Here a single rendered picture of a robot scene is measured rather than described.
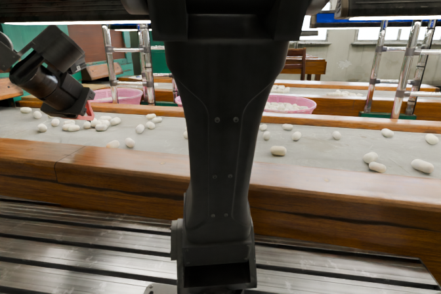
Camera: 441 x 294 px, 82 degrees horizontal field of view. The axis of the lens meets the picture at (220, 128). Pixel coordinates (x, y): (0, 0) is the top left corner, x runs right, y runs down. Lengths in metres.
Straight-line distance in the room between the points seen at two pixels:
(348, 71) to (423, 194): 5.59
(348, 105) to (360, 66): 4.95
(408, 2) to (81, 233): 0.79
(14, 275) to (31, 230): 0.10
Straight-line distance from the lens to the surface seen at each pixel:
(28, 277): 0.51
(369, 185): 0.50
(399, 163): 0.68
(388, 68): 6.33
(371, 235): 0.50
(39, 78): 0.57
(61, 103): 0.61
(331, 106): 1.17
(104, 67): 1.62
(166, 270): 0.44
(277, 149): 0.59
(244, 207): 0.22
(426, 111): 1.29
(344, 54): 5.99
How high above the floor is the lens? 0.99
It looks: 19 degrees down
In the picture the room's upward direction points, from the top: straight up
